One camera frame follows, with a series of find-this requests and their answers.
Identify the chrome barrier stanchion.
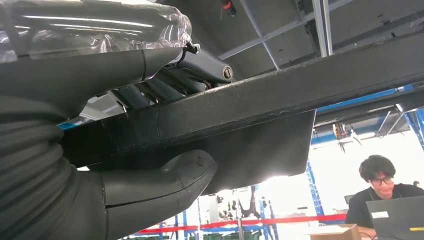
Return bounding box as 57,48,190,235
233,190,246,240

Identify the blue background rack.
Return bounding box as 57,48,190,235
155,195,281,240

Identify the red barrier belt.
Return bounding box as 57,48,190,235
137,213,347,234

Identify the brown cardboard box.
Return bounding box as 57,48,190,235
308,223,362,240

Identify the person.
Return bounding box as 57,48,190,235
344,154,424,229

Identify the grey laptop with yellow sticker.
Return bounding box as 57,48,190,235
365,195,424,240

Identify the silver metal post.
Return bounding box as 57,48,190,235
311,0,334,58

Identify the blue workbench frame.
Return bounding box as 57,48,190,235
306,84,424,216

